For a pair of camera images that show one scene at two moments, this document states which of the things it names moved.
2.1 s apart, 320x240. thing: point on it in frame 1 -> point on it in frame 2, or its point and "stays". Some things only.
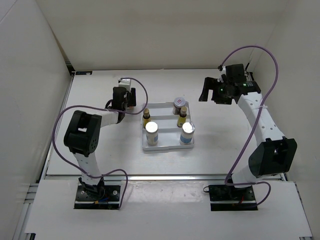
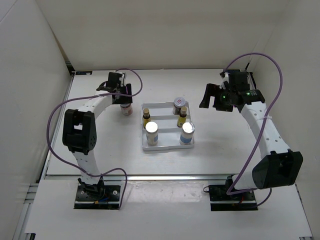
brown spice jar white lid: [179, 101] stays
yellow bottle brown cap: [182, 117] stays
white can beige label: [152, 133] stays
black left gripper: [133, 97] -> [126, 99]
